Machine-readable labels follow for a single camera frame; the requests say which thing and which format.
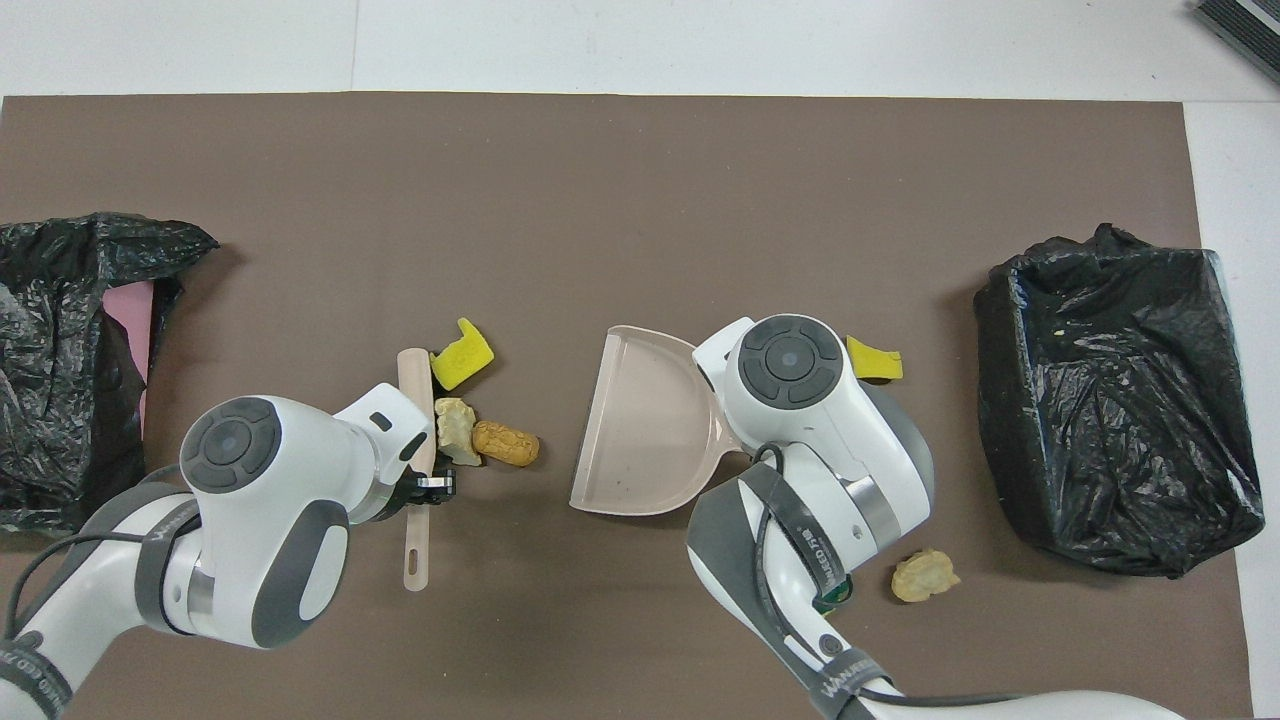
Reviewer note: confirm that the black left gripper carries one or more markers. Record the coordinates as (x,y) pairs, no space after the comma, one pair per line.
(398,495)

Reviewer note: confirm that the cream foam chunk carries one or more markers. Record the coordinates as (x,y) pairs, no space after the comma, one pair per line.
(925,575)
(457,430)

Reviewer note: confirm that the tan cork-like lump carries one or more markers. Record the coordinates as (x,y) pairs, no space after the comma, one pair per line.
(506,444)

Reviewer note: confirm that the curved yellow green sponge piece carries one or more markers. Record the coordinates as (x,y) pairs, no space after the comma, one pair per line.
(460,360)

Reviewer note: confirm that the beige plastic dustpan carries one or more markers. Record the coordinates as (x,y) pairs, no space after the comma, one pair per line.
(640,440)

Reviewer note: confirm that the plain yellow sponge wedge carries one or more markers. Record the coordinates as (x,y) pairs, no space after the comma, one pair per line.
(875,362)

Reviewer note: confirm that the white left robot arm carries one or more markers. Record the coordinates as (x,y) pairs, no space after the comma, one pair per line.
(250,500)

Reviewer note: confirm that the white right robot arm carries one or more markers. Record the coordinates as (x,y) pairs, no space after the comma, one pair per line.
(820,430)

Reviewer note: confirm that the pink plastic bin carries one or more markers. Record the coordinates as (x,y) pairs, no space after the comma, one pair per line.
(130,320)

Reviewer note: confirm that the crumpled black trash bag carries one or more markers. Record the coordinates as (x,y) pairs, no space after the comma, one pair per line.
(60,300)

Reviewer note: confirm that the black bag lined bin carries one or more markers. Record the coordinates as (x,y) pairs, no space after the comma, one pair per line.
(1110,400)

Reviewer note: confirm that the brown paper table mat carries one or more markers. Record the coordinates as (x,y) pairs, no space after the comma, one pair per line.
(640,200)

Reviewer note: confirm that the dark grey ribbed device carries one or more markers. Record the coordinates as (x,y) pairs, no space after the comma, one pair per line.
(1245,25)

